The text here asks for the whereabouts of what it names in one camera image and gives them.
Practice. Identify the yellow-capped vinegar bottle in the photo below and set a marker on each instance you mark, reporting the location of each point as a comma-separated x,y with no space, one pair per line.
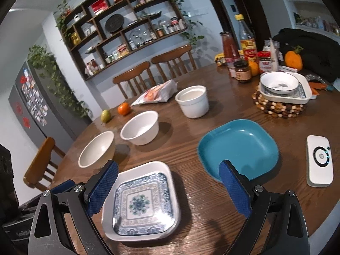
245,39

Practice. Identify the metal tray with blue cloth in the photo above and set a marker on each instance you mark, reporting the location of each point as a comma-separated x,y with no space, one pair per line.
143,204

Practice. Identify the white cabinet shelf with goods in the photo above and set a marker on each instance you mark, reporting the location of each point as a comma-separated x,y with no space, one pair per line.
316,22

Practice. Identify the group of fridge photo magnets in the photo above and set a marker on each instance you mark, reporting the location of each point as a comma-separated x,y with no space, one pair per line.
32,98

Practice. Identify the white power bank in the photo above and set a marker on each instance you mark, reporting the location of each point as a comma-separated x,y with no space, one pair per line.
318,170

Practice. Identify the dark wooden wall shelf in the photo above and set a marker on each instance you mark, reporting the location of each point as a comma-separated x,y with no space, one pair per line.
98,17

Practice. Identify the round dark decorative plate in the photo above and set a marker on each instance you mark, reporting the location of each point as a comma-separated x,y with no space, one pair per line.
114,23

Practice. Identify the white blue patterned square plate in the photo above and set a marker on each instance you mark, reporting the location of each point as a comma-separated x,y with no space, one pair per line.
300,90

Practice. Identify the yellow snack packet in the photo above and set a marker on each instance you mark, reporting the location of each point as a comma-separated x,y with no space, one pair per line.
220,59

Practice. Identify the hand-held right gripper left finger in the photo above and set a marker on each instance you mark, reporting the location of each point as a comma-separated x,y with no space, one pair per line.
102,188

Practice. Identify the red-lidded sauce jar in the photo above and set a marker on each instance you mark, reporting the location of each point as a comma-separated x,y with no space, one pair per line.
265,61

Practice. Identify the wooden dining chair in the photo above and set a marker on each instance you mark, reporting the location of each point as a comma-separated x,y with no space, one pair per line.
39,162
132,74
172,55

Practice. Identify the white straight-sided ceramic cup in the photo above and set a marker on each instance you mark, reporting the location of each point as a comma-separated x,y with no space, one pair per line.
192,102

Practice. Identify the clear plastic container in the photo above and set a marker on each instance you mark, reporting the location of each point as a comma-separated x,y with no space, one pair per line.
272,45

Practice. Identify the small tangerine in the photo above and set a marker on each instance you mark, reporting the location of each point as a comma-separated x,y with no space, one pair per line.
123,109

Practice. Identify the green pear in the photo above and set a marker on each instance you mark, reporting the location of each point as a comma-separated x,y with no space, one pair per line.
105,116

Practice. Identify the round glass plate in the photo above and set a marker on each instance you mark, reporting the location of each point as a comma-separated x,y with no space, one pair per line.
138,36

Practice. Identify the brown-lidded sauce jar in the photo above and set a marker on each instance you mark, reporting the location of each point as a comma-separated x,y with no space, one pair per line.
242,71

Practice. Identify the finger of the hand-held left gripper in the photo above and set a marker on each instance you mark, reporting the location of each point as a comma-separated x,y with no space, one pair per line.
62,187

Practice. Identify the cream ceramic bowl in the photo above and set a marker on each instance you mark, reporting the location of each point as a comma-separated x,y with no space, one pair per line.
97,150

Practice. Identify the teal square plate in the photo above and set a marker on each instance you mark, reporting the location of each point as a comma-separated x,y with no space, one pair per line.
239,143

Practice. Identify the hanging ivy plant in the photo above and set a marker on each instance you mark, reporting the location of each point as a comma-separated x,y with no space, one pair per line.
191,37
62,16
53,77

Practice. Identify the white square serving dish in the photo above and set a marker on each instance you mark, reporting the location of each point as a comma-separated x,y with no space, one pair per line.
306,90

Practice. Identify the white ceramic bowl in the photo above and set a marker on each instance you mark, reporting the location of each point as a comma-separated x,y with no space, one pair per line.
140,130

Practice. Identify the large orange fruit with leaves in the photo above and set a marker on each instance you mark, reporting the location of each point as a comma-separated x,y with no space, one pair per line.
293,59

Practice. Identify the white snack bag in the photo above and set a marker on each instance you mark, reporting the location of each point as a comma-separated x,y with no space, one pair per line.
156,93

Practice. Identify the wooden beaded trivet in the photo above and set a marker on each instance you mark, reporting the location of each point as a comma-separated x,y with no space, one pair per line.
279,110

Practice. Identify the dark wall switch panel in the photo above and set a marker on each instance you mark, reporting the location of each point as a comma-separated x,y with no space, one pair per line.
233,8

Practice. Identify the white bowl with dark rim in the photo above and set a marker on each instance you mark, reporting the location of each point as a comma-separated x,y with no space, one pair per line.
279,81

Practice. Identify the red sauce bottle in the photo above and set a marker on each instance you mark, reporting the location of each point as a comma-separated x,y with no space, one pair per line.
229,49

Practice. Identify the grey refrigerator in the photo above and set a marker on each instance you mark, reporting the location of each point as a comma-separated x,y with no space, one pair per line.
32,127

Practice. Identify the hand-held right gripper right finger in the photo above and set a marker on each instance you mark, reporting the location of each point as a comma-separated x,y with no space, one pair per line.
233,188

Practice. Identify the dark wooden door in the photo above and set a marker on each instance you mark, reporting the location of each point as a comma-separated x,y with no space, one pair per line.
216,13
252,8

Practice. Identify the black bag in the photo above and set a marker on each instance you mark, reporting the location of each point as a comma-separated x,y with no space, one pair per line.
316,50

